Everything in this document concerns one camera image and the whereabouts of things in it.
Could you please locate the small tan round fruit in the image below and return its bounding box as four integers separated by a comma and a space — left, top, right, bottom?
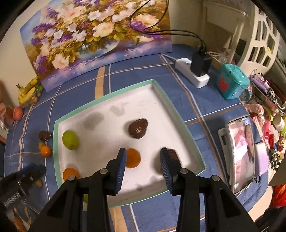
38, 142, 45, 150

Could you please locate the red peach fruit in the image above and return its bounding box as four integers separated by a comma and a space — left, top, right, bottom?
13, 106, 24, 121

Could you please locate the smartphone on stand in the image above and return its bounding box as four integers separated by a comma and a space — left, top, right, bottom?
218, 115, 268, 195

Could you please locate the elongated dark brown avocado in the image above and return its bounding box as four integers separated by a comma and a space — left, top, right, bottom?
38, 130, 53, 142

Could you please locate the small green apple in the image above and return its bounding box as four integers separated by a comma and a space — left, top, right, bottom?
83, 194, 88, 203

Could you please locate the black power adapter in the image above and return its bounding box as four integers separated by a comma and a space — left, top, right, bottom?
190, 51, 212, 77

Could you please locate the white lattice chair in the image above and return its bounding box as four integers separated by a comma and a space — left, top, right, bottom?
201, 1, 280, 75

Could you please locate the floral painting canvas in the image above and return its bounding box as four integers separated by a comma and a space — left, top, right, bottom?
20, 1, 172, 91

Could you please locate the small brown kiwi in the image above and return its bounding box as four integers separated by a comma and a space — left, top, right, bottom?
35, 179, 43, 188

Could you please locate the pink flower bouquet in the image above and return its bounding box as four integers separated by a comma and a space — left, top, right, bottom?
1, 91, 14, 130

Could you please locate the large brown wrinkled avocado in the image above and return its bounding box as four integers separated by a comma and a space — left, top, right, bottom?
168, 149, 181, 164

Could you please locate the yellow banana bunch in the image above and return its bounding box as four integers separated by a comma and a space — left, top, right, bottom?
17, 77, 44, 106

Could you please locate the teal toy box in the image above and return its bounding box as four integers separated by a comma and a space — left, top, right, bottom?
216, 63, 250, 100

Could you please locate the dark brown wrinkled avocado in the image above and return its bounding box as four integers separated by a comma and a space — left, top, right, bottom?
128, 118, 148, 139

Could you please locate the white tray green rim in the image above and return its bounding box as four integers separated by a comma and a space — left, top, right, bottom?
53, 79, 206, 207

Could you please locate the blue plaid tablecloth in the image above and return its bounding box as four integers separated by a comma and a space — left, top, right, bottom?
3, 44, 269, 232

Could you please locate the orange tangerine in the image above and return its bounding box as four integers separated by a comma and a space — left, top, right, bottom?
62, 168, 80, 181
126, 148, 141, 169
40, 145, 52, 158

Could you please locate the white power strip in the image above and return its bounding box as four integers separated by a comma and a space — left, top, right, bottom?
175, 57, 210, 89

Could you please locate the black charging cable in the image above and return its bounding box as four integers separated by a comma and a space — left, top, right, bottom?
129, 0, 208, 54

